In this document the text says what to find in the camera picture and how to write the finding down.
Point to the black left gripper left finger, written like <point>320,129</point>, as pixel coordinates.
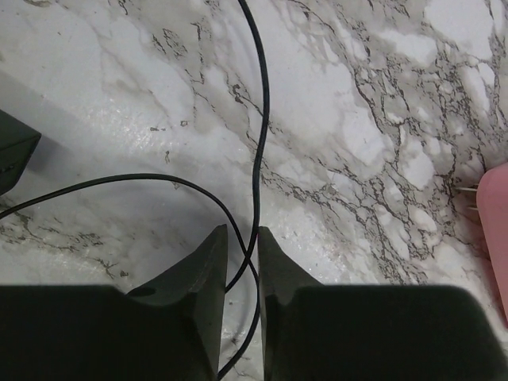
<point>168,328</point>

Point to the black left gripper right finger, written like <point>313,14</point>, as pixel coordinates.
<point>313,331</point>

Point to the pink power strip socket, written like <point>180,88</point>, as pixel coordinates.
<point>491,204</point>

